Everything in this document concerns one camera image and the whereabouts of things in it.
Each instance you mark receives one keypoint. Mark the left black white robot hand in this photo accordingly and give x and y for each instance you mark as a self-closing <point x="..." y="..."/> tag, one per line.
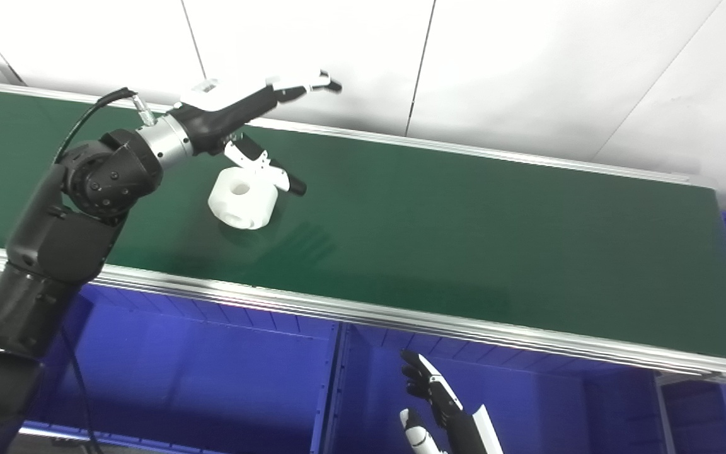
<point x="212" y="120"/>

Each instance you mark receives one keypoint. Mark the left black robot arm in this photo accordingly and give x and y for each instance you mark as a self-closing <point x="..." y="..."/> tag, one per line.
<point x="54" y="239"/>

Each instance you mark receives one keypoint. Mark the white cylindrical plastic part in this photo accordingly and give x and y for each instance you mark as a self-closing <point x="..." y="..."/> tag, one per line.
<point x="243" y="208"/>

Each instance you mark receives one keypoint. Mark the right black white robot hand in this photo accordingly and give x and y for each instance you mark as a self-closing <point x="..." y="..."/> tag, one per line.
<point x="457" y="429"/>

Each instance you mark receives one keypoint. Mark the green conveyor belt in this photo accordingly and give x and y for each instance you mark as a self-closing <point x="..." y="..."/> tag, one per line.
<point x="401" y="318"/>
<point x="464" y="239"/>

